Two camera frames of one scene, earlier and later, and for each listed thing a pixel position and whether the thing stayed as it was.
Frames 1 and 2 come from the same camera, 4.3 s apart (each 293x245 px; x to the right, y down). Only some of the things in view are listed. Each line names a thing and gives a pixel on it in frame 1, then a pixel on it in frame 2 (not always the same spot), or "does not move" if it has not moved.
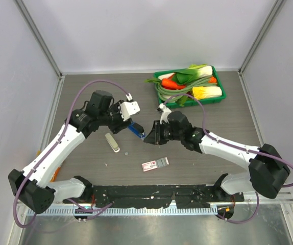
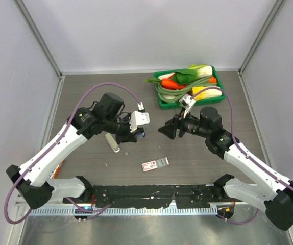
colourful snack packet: (55, 174) does not move
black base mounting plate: (158, 196) does not move
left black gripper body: (115, 119) -> (123, 131)
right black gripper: (154, 137) -> (170, 129)
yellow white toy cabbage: (201, 92) does not move
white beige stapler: (112, 142) does not move
